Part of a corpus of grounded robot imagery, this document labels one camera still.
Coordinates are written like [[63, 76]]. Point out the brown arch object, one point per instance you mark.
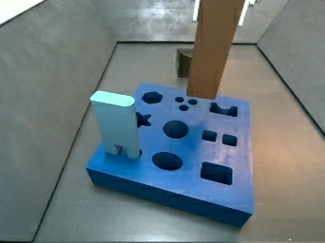
[[216, 25]]

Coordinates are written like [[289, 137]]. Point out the light blue oval peg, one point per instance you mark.
[[115, 115]]

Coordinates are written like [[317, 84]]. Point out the dark grey curved fixture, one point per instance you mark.
[[183, 60]]

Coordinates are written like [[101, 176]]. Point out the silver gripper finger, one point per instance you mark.
[[195, 10], [247, 4]]

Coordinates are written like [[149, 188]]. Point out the blue foam shape board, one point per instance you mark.
[[195, 165]]

